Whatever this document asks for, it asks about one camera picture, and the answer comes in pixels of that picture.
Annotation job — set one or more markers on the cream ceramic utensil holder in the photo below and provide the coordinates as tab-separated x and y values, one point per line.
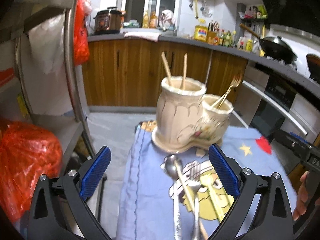
186	117

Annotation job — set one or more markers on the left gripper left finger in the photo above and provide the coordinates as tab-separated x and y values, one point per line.
46	218

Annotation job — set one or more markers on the steel rack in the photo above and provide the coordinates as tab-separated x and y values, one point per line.
38	73

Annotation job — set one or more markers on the cooking oil bottle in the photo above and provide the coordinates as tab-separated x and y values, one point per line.
145	23
153	20

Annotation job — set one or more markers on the large steel spoon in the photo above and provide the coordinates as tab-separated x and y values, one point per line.
171	170

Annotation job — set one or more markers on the white plastic bag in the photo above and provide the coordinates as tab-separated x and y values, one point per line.
46	41

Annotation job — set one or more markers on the brown wok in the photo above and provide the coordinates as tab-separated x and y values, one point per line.
314	67

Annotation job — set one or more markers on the blue cartoon cloth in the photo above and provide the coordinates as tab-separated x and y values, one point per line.
155	206

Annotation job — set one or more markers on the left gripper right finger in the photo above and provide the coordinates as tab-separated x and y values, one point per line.
261	208

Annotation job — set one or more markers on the black range hood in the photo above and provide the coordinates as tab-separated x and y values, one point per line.
298	14

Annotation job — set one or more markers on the knife block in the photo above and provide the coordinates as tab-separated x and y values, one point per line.
213	33

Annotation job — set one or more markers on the built-in oven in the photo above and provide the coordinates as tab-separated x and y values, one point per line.
262	115

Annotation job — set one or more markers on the black wok with lid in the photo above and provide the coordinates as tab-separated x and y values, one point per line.
274	47

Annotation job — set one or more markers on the gold fork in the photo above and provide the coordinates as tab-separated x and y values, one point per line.
234	83

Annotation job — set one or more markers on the steel fork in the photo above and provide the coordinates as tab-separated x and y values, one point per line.
194	184

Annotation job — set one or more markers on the electric pressure cooker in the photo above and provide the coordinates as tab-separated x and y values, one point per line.
108	21

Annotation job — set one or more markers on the wooden kitchen cabinets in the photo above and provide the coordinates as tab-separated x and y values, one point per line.
129	72

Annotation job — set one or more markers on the red plastic bag lower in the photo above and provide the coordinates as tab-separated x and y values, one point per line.
27	151

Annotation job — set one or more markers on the yellow oil jug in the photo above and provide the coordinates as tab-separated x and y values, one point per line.
200	33

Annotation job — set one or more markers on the red plastic bag hanging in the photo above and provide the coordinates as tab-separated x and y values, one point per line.
80	42

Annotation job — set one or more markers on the person right hand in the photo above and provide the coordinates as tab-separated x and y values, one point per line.
302	198

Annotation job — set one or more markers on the white towel on counter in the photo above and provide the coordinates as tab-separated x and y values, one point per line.
150	36

